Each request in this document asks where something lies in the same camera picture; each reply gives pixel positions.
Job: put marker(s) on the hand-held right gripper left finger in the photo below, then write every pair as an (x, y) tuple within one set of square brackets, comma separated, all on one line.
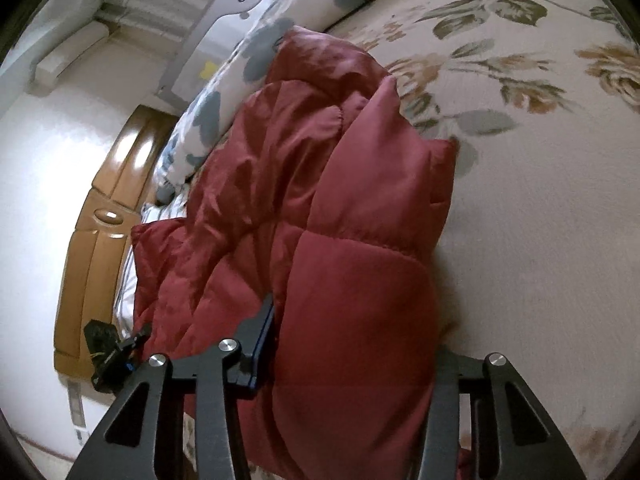
[(260, 345)]

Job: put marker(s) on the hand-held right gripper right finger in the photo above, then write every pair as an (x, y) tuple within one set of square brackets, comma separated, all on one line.
[(446, 410)]

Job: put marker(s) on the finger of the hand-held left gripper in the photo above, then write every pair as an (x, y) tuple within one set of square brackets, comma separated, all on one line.
[(136, 342)]

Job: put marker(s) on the red quilted jacket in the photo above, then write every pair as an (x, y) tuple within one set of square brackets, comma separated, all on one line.
[(350, 260)]

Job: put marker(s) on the striped pillow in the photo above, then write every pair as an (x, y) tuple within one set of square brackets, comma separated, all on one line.
[(127, 280)]

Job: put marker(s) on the wooden headboard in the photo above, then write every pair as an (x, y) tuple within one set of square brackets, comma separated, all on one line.
[(100, 240)]

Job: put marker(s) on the floral blanket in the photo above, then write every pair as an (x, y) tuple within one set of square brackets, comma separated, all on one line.
[(525, 160)]

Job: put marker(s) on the white air conditioner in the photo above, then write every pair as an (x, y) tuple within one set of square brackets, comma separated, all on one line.
[(70, 55)]

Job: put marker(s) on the blue and white printed duvet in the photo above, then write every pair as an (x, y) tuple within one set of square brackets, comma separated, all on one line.
[(280, 25)]

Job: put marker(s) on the white wall socket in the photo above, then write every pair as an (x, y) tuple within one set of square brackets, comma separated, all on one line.
[(76, 405)]

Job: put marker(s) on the grey bed guard rail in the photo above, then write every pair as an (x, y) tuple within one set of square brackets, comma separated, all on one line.
[(220, 25)]

